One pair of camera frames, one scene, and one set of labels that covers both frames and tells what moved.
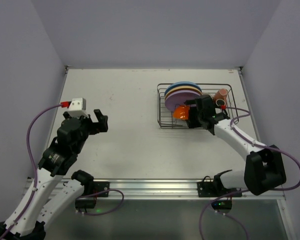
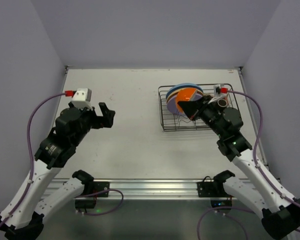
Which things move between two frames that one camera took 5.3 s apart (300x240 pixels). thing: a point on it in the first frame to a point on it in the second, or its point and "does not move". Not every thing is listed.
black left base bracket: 100,186 does not move
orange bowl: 181,112 to 185,94
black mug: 220,102 does not move
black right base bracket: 210,189 does not move
